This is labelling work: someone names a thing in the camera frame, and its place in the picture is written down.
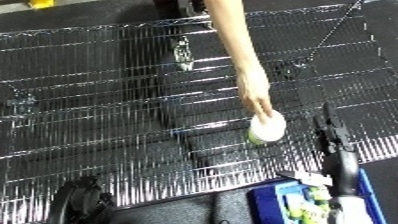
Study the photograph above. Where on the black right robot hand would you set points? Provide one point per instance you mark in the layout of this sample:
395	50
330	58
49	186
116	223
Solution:
337	156

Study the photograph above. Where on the person's hand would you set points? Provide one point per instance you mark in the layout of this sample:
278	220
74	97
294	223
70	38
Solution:
254	91

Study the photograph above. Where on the pale right robot arm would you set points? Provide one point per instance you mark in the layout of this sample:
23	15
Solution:
349	211

